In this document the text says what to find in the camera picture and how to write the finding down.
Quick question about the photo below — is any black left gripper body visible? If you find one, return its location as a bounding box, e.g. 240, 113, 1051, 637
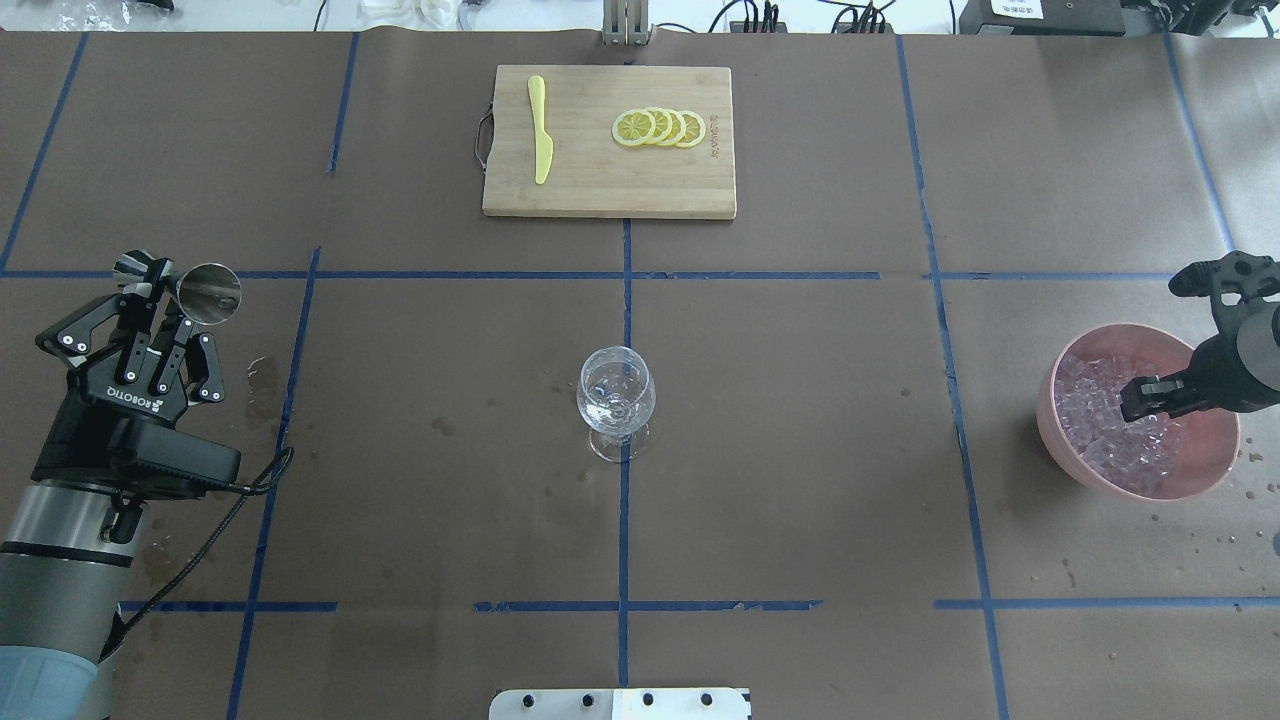
35, 295, 227, 428

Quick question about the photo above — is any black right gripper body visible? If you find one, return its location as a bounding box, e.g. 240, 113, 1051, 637
1190, 300, 1279, 413

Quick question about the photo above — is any steel cocktail jigger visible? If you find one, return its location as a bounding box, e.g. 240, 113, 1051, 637
111, 249, 243, 325

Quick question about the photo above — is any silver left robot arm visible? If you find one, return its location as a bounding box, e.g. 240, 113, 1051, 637
3, 264, 244, 719

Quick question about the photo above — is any pile of ice cubes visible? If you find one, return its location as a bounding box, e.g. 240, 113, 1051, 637
1053, 354, 1188, 497

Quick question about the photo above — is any clear wine glass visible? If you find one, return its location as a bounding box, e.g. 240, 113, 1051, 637
576, 346, 657, 464

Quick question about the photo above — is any pink bowl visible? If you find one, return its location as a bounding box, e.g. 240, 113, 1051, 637
1036, 323, 1242, 503

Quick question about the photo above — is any black equipment box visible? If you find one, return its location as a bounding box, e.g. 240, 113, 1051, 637
957, 1, 1125, 37

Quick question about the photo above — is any yellow plastic knife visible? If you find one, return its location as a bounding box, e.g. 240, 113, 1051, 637
527, 76, 556, 184

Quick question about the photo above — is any bamboo cutting board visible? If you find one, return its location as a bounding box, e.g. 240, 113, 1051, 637
483, 64, 739, 222

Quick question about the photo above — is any lemon slice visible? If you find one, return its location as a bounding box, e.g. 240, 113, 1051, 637
643, 108, 673, 145
655, 108, 687, 147
611, 109, 658, 147
675, 110, 707, 149

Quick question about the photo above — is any black power strip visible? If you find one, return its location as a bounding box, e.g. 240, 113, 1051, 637
717, 1, 788, 35

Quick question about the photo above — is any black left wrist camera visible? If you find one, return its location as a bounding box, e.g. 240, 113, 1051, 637
31, 395, 241, 500

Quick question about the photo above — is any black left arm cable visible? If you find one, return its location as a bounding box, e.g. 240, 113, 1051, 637
95, 445, 296, 666

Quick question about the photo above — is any metal camera stand post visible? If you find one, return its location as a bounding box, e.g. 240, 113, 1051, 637
602, 0, 653, 47

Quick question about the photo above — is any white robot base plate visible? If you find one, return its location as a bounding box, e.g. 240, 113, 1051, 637
488, 687, 753, 719

